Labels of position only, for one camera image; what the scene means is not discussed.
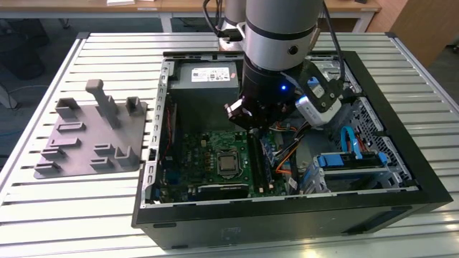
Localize black office chair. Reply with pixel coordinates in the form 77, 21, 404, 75
0, 18, 50, 81

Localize black camera cable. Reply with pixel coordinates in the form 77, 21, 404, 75
320, 0, 359, 100

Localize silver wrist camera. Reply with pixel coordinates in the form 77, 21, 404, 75
293, 76, 343, 126

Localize green motherboard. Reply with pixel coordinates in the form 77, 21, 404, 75
162, 128, 288, 201

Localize orange wires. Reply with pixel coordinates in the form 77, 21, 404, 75
273, 146, 300, 175

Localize grey parts rack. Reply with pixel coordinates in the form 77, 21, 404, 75
32, 79, 150, 180

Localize blue flat data cable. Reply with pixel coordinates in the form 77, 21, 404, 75
339, 125, 363, 159

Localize silver CPU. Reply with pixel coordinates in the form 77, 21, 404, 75
217, 155, 237, 173

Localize grey power supply unit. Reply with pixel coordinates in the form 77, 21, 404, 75
168, 61, 244, 132

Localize blue disk carrier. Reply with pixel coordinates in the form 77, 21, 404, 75
317, 152, 388, 169

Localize brown wooden cabinet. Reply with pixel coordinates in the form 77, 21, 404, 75
367, 0, 459, 68

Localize black cable bundle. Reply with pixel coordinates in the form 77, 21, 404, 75
292, 122, 312, 143

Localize black PC case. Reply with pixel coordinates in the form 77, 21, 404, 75
130, 49, 455, 249

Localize CPU socket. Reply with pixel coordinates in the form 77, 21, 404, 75
213, 147, 241, 180

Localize black graphics card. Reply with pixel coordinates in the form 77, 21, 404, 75
196, 183, 250, 201

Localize grey metal disk bay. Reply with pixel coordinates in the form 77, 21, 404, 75
300, 153, 420, 194

